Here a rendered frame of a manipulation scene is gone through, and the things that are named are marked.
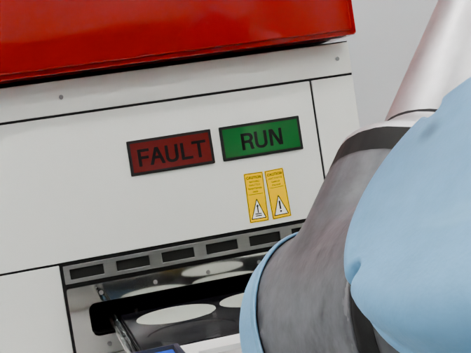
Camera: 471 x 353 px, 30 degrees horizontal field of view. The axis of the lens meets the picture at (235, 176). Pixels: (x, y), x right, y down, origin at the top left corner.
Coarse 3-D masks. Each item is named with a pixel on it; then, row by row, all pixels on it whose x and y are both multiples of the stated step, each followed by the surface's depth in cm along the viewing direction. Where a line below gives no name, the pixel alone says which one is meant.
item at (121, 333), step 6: (114, 318) 112; (114, 324) 109; (120, 324) 108; (114, 330) 108; (120, 330) 105; (126, 330) 105; (120, 336) 102; (126, 336) 100; (126, 342) 98; (132, 342) 97; (126, 348) 96; (132, 348) 94
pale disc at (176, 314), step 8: (200, 304) 114; (152, 312) 114; (160, 312) 113; (168, 312) 112; (176, 312) 111; (184, 312) 111; (192, 312) 110; (200, 312) 109; (208, 312) 108; (144, 320) 110; (152, 320) 109; (160, 320) 108; (168, 320) 107; (176, 320) 107; (184, 320) 106
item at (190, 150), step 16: (144, 144) 120; (160, 144) 120; (176, 144) 121; (192, 144) 121; (208, 144) 122; (144, 160) 120; (160, 160) 120; (176, 160) 121; (192, 160) 121; (208, 160) 122
